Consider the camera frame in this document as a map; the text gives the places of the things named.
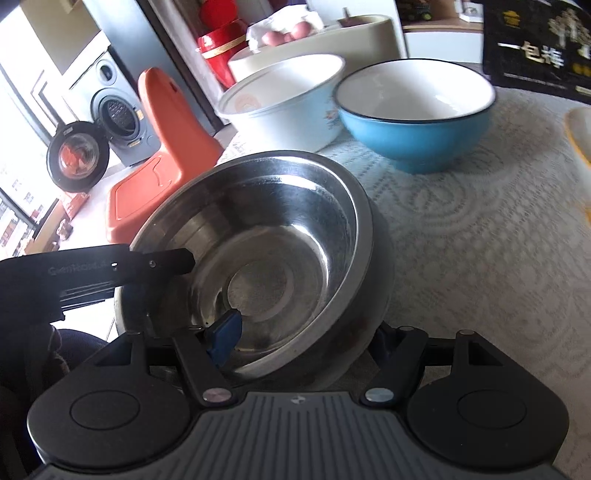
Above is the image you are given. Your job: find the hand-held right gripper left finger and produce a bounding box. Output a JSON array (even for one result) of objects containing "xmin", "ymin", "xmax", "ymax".
[{"xmin": 95, "ymin": 308, "xmax": 243, "ymax": 408}]

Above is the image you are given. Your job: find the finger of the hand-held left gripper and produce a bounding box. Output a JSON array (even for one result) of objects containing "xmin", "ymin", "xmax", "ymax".
[{"xmin": 115, "ymin": 248, "xmax": 195, "ymax": 283}]

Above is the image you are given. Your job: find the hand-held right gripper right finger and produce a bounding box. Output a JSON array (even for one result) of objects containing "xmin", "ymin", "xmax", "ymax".
[{"xmin": 362, "ymin": 320, "xmax": 514, "ymax": 408}]

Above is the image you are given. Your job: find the stainless steel bowl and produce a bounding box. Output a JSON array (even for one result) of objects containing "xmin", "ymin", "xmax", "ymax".
[{"xmin": 113, "ymin": 150, "xmax": 396, "ymax": 391}]

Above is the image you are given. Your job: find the white bowl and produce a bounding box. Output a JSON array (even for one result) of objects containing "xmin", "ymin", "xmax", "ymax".
[{"xmin": 217, "ymin": 53, "xmax": 347, "ymax": 155}]

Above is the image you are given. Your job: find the blue bowl with black rim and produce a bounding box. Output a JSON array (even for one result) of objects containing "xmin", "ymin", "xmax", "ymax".
[{"xmin": 333, "ymin": 59, "xmax": 496, "ymax": 175}]

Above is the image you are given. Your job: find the person's dark trouser leg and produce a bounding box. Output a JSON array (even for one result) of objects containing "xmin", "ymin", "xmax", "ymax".
[{"xmin": 0, "ymin": 323, "xmax": 109, "ymax": 462}]

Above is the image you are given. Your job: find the orange plastic chair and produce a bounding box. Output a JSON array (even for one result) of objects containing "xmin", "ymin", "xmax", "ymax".
[{"xmin": 105, "ymin": 68, "xmax": 225, "ymax": 244}]

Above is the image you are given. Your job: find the grey washing machine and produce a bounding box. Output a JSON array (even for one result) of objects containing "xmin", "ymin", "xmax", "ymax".
[{"xmin": 46, "ymin": 48, "xmax": 156, "ymax": 193}]

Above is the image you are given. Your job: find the white lace tablecloth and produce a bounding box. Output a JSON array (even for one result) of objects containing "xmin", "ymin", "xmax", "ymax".
[{"xmin": 217, "ymin": 60, "xmax": 591, "ymax": 468}]

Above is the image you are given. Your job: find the red stool base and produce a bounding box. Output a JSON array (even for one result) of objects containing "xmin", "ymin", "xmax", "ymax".
[{"xmin": 197, "ymin": 0, "xmax": 253, "ymax": 89}]

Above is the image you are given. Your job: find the white tissue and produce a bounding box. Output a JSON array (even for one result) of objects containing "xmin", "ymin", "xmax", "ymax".
[{"xmin": 247, "ymin": 8, "xmax": 325, "ymax": 48}]

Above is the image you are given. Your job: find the cream tissue box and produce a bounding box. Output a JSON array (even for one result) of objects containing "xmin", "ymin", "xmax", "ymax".
[{"xmin": 228, "ymin": 14, "xmax": 403, "ymax": 80}]

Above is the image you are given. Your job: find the wooden TV cabinet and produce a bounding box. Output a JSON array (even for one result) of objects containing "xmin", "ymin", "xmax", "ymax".
[{"xmin": 400, "ymin": 0, "xmax": 486, "ymax": 62}]

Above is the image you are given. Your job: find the black snack packet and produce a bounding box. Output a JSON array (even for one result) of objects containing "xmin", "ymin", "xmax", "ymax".
[{"xmin": 482, "ymin": 0, "xmax": 591, "ymax": 104}]

